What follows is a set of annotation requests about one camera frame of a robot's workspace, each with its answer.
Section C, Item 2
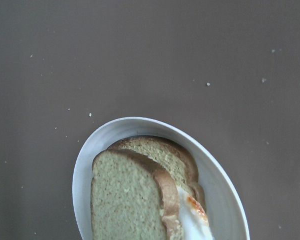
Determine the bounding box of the bread slice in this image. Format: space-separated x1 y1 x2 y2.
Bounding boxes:
91 149 184 240
108 135 206 210

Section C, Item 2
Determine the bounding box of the white round plate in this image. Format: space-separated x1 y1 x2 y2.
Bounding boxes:
72 116 250 240

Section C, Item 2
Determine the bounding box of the fried egg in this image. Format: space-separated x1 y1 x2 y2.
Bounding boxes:
177 186 214 240

